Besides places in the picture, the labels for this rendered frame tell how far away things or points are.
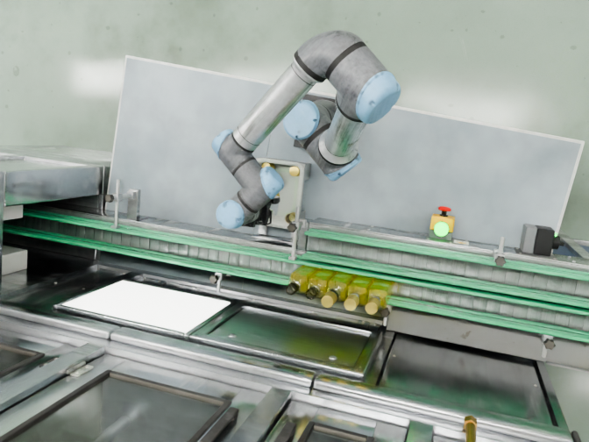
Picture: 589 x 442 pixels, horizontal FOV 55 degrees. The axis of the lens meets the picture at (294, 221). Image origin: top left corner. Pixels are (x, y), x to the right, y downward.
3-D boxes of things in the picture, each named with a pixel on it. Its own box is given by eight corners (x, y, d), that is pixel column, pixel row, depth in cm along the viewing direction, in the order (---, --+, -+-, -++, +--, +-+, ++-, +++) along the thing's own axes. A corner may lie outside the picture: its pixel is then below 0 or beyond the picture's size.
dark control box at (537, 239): (519, 247, 176) (521, 253, 168) (523, 223, 175) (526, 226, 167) (547, 252, 174) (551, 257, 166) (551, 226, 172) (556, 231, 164)
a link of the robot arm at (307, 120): (315, 94, 176) (299, 89, 164) (341, 126, 174) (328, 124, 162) (287, 120, 180) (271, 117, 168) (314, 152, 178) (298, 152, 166)
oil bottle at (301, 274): (304, 277, 184) (285, 293, 163) (306, 260, 183) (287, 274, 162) (321, 280, 182) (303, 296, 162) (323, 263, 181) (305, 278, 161)
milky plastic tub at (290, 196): (257, 219, 199) (248, 223, 191) (263, 156, 196) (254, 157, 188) (303, 227, 195) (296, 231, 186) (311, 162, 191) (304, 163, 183)
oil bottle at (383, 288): (375, 290, 177) (364, 309, 157) (378, 273, 177) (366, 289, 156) (393, 294, 176) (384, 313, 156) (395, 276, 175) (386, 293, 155)
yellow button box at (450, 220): (429, 234, 183) (428, 237, 176) (433, 211, 182) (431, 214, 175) (451, 237, 181) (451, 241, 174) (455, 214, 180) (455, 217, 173)
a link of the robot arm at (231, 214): (249, 216, 144) (225, 236, 147) (263, 211, 155) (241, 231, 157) (230, 192, 145) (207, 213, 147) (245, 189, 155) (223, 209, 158)
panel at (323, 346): (120, 286, 193) (51, 314, 160) (121, 277, 192) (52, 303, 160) (381, 340, 169) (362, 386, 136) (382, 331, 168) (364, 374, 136)
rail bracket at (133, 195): (137, 220, 210) (99, 229, 189) (139, 176, 207) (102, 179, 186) (147, 223, 209) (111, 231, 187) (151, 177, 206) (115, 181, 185)
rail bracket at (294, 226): (294, 254, 183) (282, 261, 171) (300, 203, 180) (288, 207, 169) (303, 256, 182) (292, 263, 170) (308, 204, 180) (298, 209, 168)
